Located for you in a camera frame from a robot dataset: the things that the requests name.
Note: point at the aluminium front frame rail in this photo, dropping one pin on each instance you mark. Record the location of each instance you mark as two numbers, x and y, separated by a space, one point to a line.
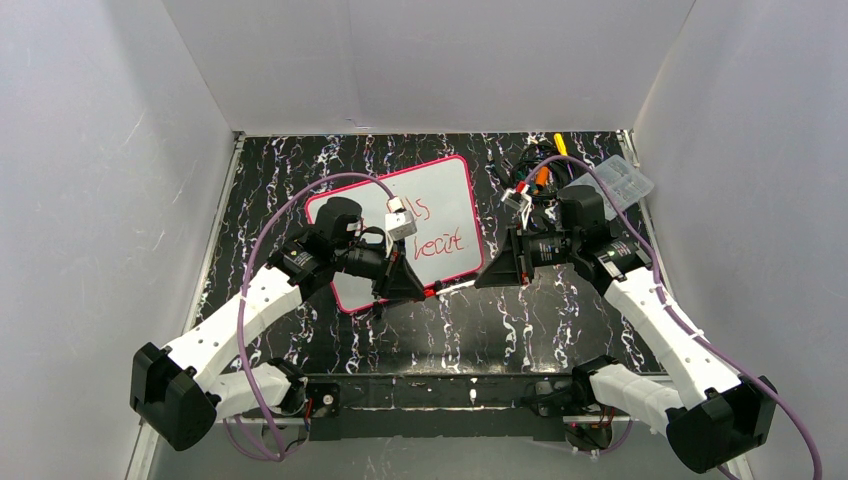
334 407

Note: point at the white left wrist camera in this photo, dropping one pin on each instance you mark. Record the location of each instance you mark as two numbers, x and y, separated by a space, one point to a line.
399 221

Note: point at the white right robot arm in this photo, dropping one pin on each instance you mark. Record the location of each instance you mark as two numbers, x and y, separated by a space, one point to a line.
710 414

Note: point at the orange cable connector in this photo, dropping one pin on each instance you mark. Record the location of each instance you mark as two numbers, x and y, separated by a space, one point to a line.
541 180

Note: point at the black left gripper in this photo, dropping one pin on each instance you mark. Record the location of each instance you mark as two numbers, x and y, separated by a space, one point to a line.
385 274

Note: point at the white red whiteboard marker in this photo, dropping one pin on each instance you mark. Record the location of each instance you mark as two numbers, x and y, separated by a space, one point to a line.
453 288

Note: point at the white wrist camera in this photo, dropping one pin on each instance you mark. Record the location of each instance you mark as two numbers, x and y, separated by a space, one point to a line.
399 221
519 199

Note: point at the pink framed whiteboard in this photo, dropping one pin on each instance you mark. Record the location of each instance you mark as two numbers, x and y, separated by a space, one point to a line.
448 243

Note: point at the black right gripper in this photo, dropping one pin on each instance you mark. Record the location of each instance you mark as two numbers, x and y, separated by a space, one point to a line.
520 255

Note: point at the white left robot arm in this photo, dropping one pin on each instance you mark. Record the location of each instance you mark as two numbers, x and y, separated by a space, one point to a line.
204 376

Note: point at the yellow handled screwdriver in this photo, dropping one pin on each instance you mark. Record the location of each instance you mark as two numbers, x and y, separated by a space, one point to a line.
560 144

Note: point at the clear plastic compartment box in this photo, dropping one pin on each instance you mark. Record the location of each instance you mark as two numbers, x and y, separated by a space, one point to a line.
626 184

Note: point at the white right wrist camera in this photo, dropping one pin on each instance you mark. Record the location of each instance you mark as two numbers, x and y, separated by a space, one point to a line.
519 199

